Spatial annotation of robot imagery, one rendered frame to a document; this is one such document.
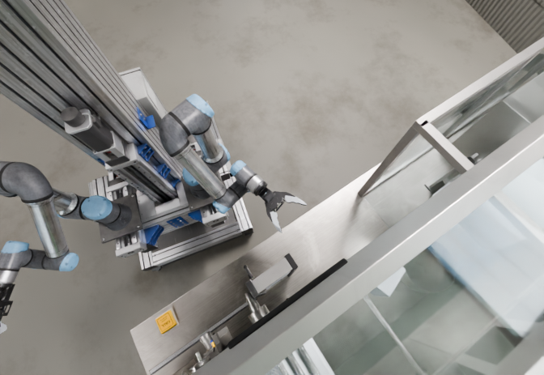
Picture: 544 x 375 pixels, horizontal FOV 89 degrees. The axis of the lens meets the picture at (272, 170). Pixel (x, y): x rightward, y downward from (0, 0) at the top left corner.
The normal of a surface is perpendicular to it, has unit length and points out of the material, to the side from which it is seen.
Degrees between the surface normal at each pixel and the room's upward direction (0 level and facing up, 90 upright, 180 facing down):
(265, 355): 40
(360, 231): 0
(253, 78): 0
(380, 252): 50
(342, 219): 0
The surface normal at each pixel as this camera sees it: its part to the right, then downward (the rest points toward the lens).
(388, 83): -0.03, -0.39
